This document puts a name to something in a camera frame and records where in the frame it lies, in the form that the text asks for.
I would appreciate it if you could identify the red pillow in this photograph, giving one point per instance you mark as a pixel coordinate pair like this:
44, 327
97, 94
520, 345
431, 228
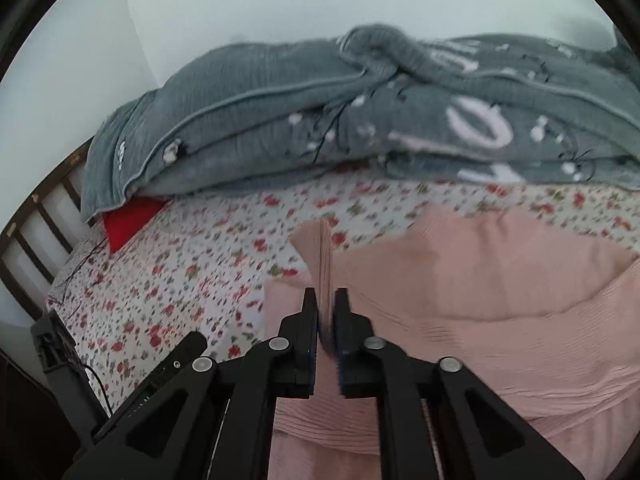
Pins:
130, 220

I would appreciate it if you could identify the grey printed blanket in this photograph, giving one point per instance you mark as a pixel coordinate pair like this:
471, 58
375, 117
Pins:
260, 110

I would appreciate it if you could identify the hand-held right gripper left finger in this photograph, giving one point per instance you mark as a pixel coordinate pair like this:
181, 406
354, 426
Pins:
313, 355

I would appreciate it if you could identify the dark wooden bed headboard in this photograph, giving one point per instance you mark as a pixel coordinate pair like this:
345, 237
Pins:
30, 240

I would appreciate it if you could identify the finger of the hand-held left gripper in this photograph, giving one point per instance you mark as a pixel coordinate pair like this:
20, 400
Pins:
187, 352

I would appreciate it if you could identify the floral bed sheet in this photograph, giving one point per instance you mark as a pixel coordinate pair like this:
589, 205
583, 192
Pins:
200, 260

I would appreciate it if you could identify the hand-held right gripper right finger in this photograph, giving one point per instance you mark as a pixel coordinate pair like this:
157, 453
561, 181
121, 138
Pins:
340, 360

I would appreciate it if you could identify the pink knitted garment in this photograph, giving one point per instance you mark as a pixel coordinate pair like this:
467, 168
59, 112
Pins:
475, 290

